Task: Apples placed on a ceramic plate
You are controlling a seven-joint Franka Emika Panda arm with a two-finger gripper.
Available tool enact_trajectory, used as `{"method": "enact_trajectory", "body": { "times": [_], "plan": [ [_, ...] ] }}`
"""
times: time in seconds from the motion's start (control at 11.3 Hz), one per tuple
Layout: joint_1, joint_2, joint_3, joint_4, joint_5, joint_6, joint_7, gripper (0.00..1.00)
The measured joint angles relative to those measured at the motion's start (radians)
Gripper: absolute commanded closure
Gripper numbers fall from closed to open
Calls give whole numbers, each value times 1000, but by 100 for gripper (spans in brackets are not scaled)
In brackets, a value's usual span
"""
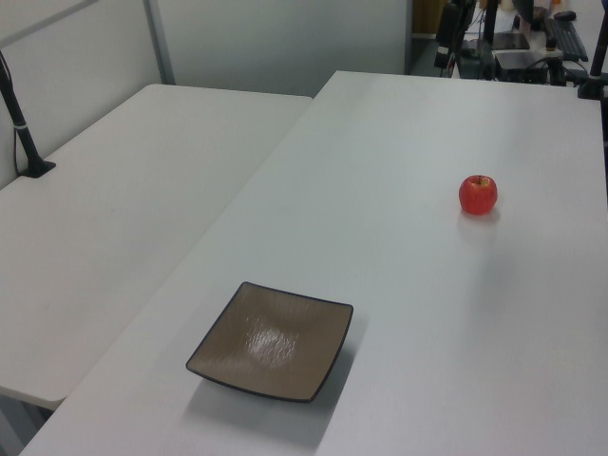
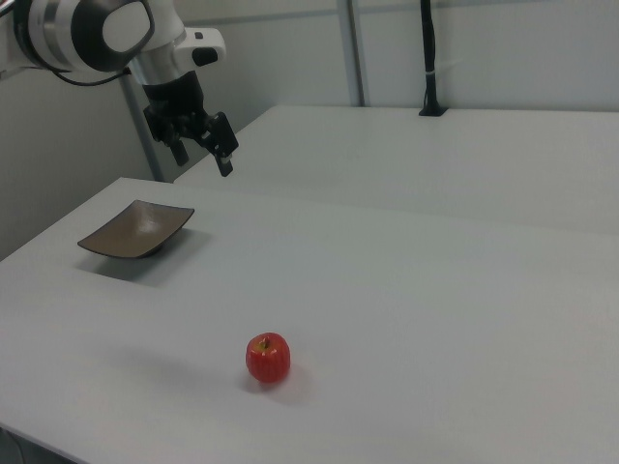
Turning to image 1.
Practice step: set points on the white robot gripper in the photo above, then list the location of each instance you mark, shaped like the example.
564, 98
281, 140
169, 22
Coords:
449, 24

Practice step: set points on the red apple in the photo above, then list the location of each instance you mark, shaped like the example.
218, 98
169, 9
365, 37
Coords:
478, 195

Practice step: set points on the brown square ceramic plate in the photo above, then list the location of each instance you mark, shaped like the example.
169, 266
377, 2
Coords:
271, 342

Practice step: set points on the black monitor stand pole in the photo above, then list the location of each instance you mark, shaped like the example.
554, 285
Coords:
491, 28

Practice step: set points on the black flat laptop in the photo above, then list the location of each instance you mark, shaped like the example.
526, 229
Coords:
512, 41

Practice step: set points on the black electronics box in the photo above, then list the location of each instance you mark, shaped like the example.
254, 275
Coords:
520, 64

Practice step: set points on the black keyboard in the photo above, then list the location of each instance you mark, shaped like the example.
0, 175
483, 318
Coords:
567, 40

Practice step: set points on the black computer mouse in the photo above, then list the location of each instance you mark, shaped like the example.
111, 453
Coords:
564, 15

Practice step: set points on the black clamp-mounted pole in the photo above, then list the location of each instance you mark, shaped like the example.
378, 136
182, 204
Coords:
596, 62

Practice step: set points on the white side table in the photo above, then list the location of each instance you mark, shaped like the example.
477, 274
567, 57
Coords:
119, 214

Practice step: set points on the grey partition frame post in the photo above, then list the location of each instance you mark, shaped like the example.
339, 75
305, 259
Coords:
159, 43

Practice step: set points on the black camera pole with base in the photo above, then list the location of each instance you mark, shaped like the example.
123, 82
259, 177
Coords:
19, 123

